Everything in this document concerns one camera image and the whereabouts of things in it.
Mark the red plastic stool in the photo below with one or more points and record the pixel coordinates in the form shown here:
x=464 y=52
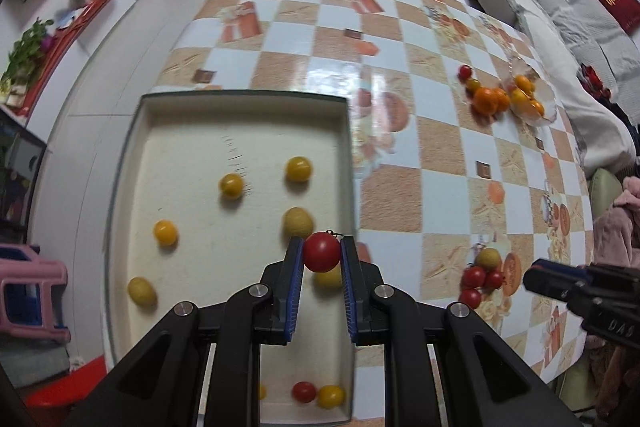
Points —
x=51 y=405

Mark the shallow cardboard box tray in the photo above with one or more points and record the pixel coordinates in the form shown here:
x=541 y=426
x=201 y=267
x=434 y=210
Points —
x=213 y=162

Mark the checkered patterned tablecloth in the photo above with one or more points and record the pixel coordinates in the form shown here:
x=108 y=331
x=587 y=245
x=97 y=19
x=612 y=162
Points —
x=433 y=181

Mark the large orange tangerine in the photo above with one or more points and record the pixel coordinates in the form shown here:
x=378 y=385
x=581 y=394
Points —
x=485 y=102

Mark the red tomato in tray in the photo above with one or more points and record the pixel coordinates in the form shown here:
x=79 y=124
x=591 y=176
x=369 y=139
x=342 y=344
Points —
x=304 y=392

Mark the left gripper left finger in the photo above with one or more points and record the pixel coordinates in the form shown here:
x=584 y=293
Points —
x=200 y=366

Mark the red cherry tomato cluster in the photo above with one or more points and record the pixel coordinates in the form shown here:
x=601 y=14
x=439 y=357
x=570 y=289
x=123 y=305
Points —
x=473 y=277

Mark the yellow tomato in tray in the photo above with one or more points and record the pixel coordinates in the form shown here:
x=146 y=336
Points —
x=330 y=396

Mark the olive green round fruit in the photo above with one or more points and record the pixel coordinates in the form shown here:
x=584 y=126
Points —
x=489 y=259

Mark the green potted plant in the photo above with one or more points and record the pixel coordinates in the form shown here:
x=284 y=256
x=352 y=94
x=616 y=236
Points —
x=26 y=57

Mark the dark glass cabinet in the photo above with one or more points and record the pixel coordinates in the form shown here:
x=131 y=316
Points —
x=21 y=156

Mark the pink plastic stool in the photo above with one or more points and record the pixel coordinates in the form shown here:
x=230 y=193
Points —
x=28 y=308

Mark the grey sofa cover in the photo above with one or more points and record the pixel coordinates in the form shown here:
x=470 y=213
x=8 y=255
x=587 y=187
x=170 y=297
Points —
x=594 y=69

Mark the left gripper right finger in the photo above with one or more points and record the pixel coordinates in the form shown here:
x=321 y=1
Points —
x=442 y=366

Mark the yellow cherry tomato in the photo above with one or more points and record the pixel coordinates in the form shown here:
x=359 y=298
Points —
x=165 y=233

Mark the green-brown round fruit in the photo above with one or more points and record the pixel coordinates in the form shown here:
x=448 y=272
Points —
x=297 y=222

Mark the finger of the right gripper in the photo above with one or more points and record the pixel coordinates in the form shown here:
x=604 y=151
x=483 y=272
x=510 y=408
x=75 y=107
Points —
x=554 y=280

